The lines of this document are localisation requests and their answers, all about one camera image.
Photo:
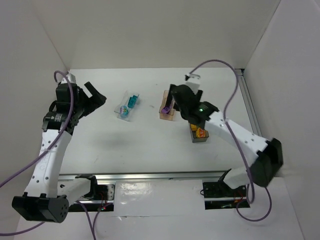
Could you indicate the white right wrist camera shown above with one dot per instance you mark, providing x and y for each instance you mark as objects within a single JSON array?
[{"x": 193, "y": 81}]

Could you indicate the purple small lego brick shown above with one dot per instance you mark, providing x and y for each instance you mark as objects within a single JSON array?
[{"x": 166, "y": 110}]

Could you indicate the aluminium rail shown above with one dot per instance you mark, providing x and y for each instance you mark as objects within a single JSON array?
[
  {"x": 147, "y": 176},
  {"x": 250, "y": 100}
]

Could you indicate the aluminium rail front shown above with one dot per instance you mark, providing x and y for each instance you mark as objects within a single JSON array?
[{"x": 147, "y": 176}]

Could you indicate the aluminium rail right side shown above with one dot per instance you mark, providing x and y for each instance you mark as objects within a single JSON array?
[{"x": 250, "y": 100}]

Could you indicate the dark grey container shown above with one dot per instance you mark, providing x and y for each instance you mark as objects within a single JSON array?
[{"x": 198, "y": 140}]

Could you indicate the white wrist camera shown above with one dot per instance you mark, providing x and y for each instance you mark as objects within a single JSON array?
[
  {"x": 193, "y": 81},
  {"x": 69, "y": 78}
]

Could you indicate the tan translucent container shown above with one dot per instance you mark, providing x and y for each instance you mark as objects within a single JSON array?
[{"x": 164, "y": 102}]

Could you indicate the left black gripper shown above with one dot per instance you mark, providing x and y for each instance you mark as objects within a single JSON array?
[{"x": 87, "y": 100}]

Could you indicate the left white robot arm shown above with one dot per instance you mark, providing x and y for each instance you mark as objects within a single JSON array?
[{"x": 44, "y": 199}]

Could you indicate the yellow lego brick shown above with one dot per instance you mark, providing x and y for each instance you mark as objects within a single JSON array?
[{"x": 193, "y": 127}]

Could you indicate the teal frog flower lego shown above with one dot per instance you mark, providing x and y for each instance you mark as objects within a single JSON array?
[{"x": 124, "y": 111}]

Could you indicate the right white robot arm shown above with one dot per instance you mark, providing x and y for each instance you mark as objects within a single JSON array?
[{"x": 234, "y": 178}]

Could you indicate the clear plastic container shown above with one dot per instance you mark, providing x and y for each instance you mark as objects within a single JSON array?
[{"x": 124, "y": 102}]

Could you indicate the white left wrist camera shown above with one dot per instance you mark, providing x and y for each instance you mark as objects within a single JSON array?
[{"x": 69, "y": 78}]

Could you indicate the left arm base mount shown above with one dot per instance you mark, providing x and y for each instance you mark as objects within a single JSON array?
[{"x": 103, "y": 200}]

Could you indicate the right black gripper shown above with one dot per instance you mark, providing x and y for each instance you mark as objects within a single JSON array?
[{"x": 178, "y": 92}]

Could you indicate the yellow rounded lego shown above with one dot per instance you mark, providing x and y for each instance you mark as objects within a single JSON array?
[{"x": 200, "y": 133}]

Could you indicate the teal lego brick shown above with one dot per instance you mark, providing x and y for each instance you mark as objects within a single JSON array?
[{"x": 132, "y": 101}]

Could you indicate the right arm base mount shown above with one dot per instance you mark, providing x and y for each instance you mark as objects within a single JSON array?
[{"x": 218, "y": 196}]

